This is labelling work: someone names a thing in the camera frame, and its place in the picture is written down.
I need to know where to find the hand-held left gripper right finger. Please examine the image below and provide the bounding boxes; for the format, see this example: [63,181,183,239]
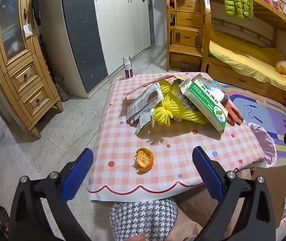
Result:
[192,146,276,241]

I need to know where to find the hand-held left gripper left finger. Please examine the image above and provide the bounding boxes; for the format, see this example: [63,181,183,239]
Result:
[9,148,94,241]

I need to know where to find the pink trash bin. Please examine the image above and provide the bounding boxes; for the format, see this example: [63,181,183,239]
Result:
[247,123,277,167]

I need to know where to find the yellow foam fruit net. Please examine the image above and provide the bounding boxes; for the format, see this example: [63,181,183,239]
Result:
[152,105,176,126]
[158,80,208,125]

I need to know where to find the pink checkered tablecloth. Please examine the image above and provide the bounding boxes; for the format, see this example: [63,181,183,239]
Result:
[88,72,267,202]

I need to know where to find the rainbow rug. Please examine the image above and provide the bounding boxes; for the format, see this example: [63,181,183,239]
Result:
[218,82,286,160]

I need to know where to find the brown cardboard box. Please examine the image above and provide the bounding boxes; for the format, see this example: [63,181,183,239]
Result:
[251,163,286,229]

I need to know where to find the orange peel cup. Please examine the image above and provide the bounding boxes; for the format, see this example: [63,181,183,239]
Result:
[133,148,155,173]

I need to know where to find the orange work gloves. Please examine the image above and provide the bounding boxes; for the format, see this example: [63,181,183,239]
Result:
[222,92,244,126]

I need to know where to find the green white cardboard box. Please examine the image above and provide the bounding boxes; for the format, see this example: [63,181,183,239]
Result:
[179,78,228,134]

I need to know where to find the clear plastic packaging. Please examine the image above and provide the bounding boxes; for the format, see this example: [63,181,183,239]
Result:
[175,90,198,111]

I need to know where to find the houndstooth cloth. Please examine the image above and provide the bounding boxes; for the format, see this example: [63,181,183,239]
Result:
[110,198,178,241]

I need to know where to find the silver foil bag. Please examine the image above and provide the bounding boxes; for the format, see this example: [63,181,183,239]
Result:
[126,83,163,126]
[135,110,156,135]

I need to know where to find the yellow bedsheet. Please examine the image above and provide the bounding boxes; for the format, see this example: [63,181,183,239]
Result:
[209,29,286,94]

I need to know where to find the brown cardboard strip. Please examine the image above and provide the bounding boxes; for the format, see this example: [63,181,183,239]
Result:
[123,75,176,96]

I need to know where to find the patterned rolled mats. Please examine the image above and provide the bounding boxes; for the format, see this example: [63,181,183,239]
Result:
[39,34,69,102]

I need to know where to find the wooden cabinet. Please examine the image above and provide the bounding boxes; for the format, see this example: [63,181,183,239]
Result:
[0,0,64,138]

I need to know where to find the white spray bottle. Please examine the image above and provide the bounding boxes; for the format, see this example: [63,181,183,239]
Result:
[123,56,132,79]

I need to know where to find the wooden stair drawers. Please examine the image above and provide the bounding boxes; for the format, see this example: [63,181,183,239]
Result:
[167,0,211,72]

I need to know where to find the wooden bunk bed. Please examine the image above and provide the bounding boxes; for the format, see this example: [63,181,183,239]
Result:
[200,0,286,106]

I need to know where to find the grey white wardrobe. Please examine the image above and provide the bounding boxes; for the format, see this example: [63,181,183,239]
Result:
[36,0,156,98]

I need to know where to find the white hanging tag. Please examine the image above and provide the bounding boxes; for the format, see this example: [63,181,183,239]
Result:
[23,22,33,38]

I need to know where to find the green puffer jacket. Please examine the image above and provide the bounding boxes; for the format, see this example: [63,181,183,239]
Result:
[224,0,254,20]

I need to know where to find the dark hanging strap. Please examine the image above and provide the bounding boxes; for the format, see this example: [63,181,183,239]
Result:
[31,0,42,27]

